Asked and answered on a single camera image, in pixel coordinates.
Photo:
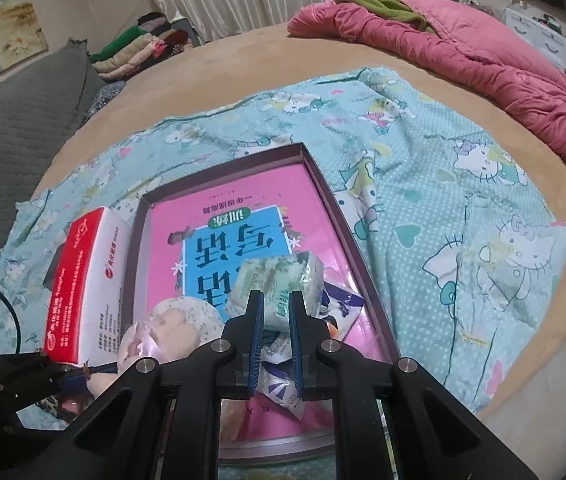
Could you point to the green cloth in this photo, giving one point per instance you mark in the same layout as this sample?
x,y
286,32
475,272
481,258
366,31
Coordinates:
x,y
378,2

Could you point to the white blue snack packet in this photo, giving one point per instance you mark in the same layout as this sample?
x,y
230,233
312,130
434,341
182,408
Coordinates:
x,y
345,305

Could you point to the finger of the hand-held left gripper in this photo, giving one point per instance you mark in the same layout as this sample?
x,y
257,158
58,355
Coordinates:
x,y
38,364
38,395

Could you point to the white drawer cabinet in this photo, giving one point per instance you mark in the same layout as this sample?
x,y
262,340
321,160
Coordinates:
x,y
533,30

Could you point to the pink picture book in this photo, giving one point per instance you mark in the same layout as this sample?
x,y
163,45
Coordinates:
x,y
188,220

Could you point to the stack of folded clothes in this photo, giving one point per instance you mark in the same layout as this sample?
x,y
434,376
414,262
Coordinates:
x,y
133,55

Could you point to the dark shallow box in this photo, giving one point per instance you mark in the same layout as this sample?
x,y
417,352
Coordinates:
x,y
223,177

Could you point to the red tissue pack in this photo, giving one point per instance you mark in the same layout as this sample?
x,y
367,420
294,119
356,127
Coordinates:
x,y
93,270

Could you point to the grey quilted sofa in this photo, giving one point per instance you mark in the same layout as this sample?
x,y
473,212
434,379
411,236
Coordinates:
x,y
13,135

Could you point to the beige round bed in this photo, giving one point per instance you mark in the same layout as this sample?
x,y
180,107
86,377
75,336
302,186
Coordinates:
x,y
263,50

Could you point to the green printed tissue packet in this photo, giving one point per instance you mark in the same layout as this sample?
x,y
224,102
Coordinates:
x,y
283,272

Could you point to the dark floral cloth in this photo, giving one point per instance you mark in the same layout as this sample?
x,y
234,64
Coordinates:
x,y
105,95

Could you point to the small dark box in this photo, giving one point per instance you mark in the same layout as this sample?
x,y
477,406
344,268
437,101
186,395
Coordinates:
x,y
58,270

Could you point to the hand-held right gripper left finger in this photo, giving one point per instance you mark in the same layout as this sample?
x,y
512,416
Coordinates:
x,y
258,340

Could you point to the pink quilt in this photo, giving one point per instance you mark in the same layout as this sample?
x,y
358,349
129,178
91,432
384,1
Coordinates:
x,y
463,45

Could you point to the blue cartoon printed blanket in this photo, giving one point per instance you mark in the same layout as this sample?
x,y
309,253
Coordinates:
x,y
438,210

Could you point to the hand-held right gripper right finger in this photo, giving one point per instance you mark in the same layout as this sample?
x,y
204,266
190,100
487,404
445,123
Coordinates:
x,y
295,350

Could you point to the floral plush toy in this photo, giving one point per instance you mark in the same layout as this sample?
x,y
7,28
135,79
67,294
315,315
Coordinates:
x,y
183,315

